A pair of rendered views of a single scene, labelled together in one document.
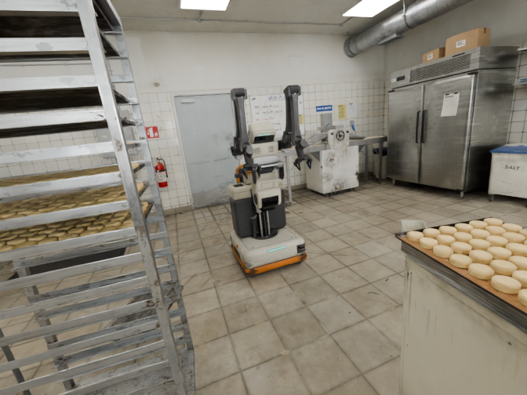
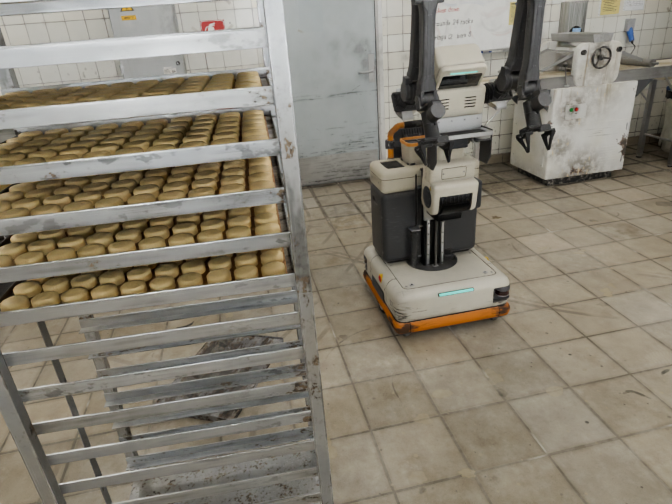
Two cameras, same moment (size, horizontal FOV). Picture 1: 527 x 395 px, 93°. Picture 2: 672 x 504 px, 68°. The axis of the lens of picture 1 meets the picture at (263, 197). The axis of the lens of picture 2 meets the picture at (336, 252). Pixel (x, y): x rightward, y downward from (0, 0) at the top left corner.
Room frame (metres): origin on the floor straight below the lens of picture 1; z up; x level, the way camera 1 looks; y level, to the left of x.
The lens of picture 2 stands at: (-0.11, 0.21, 1.52)
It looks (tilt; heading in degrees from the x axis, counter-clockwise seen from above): 25 degrees down; 8
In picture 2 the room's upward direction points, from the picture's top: 4 degrees counter-clockwise
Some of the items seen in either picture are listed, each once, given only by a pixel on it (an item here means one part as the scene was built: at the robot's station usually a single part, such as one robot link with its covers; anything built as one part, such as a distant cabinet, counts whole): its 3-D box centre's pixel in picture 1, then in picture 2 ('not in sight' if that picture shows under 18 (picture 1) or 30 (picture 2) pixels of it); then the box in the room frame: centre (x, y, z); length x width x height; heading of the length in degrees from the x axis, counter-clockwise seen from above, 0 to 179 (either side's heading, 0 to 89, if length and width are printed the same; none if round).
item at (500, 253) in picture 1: (499, 253); not in sight; (0.62, -0.65, 0.91); 0.05 x 0.05 x 0.02
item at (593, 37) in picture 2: (329, 128); (580, 37); (4.81, -1.38, 1.23); 0.58 x 0.19 x 0.07; 18
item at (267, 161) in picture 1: (267, 168); (458, 141); (2.13, -0.06, 0.99); 0.28 x 0.16 x 0.22; 108
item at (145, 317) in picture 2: (100, 266); (193, 310); (1.08, 0.80, 0.78); 0.64 x 0.03 x 0.03; 105
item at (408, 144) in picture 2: (254, 176); (424, 149); (2.52, 0.07, 0.87); 0.23 x 0.15 x 0.11; 108
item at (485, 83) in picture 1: (439, 128); not in sight; (4.22, -3.05, 1.03); 1.40 x 0.90 x 2.05; 18
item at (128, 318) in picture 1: (144, 309); (222, 371); (1.75, 1.06, 0.02); 0.60 x 0.40 x 0.03; 171
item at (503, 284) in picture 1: (505, 284); not in sight; (0.50, -0.54, 0.91); 0.05 x 0.05 x 0.02
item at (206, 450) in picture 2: (128, 356); (224, 447); (1.08, 0.80, 0.24); 0.64 x 0.03 x 0.03; 105
